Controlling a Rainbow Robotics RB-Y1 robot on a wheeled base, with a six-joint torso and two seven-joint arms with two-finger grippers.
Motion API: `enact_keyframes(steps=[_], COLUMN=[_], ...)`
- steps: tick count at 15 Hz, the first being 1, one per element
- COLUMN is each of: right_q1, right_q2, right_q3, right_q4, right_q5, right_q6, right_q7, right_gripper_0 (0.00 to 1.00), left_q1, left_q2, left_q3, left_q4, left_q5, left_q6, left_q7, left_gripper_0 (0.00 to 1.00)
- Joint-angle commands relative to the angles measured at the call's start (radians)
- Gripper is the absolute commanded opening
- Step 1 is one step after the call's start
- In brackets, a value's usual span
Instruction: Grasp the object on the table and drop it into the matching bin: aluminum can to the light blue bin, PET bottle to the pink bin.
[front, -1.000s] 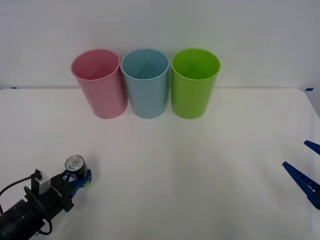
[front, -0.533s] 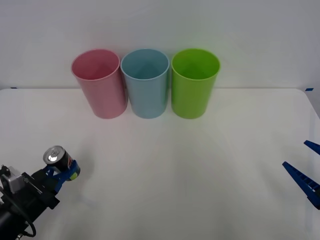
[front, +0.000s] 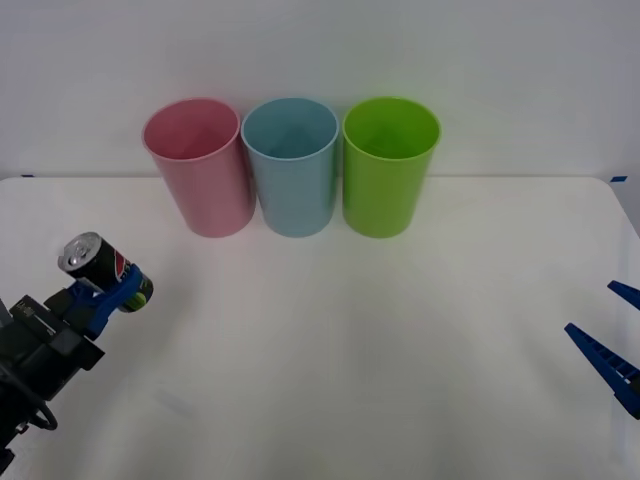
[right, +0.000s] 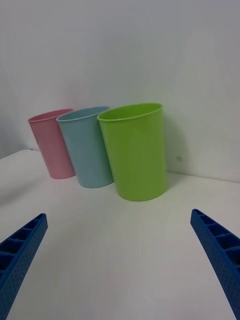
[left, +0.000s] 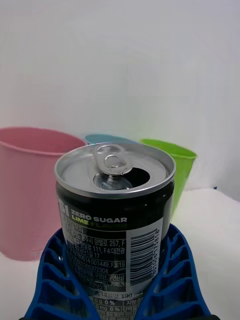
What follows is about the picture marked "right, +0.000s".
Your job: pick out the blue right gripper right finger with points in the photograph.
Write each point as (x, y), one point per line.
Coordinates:
(222, 252)

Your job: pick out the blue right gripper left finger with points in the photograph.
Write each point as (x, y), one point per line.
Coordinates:
(22, 252)

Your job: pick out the pink plastic bin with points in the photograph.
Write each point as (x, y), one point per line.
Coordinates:
(51, 147)

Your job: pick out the pale blue plastic bin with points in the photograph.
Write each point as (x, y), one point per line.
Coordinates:
(87, 155)

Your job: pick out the green plastic bin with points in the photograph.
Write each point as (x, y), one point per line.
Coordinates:
(137, 155)

